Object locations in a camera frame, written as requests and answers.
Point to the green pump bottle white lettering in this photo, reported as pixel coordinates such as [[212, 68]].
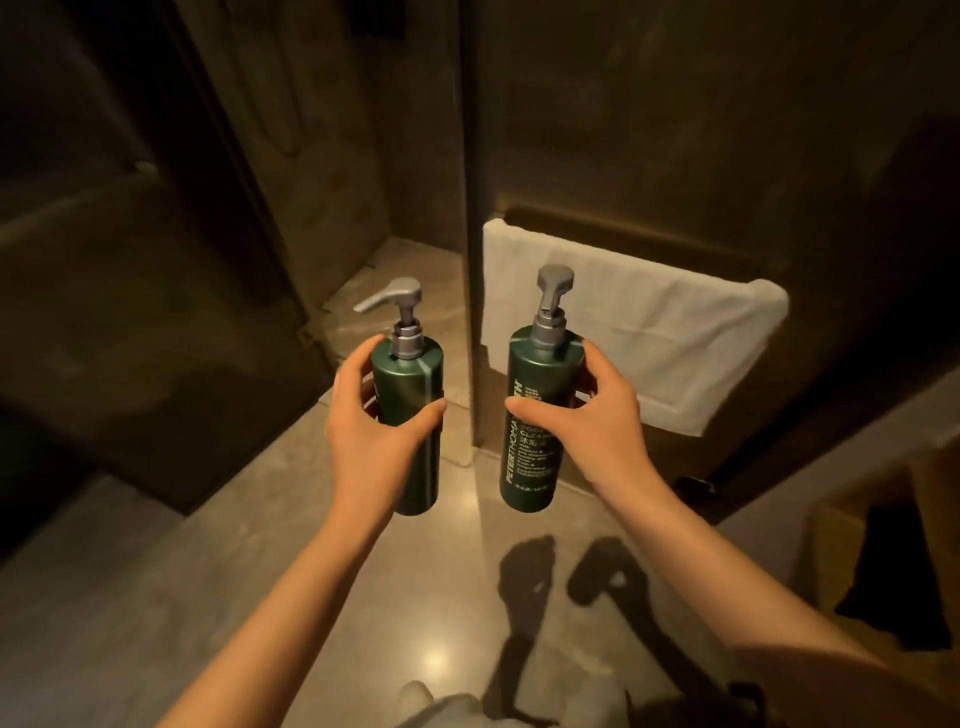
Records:
[[544, 367]]

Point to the white towel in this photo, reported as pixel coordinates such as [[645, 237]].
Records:
[[660, 337]]

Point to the person's left hand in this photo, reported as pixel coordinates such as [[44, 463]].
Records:
[[360, 457]]

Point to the plain green pump bottle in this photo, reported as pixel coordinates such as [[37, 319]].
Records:
[[411, 375]]

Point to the person's right thumb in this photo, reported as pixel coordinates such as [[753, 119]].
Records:
[[536, 411]]

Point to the brown cardboard box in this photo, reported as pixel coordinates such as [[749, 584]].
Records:
[[825, 540]]

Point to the glass shower door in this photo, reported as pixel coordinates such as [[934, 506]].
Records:
[[468, 225]]

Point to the person's left thumb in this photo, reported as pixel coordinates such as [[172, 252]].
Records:
[[421, 421]]

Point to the dark towel rail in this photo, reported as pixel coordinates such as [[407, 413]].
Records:
[[637, 240]]

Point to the person's right forearm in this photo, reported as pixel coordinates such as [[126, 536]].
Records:
[[742, 607]]

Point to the person's right hand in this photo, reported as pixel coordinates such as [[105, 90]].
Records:
[[607, 442]]

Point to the black door stop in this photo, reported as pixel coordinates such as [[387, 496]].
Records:
[[694, 495]]

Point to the person's left forearm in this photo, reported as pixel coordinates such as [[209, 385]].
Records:
[[300, 607]]

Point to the person's white garment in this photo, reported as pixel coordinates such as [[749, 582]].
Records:
[[450, 712]]

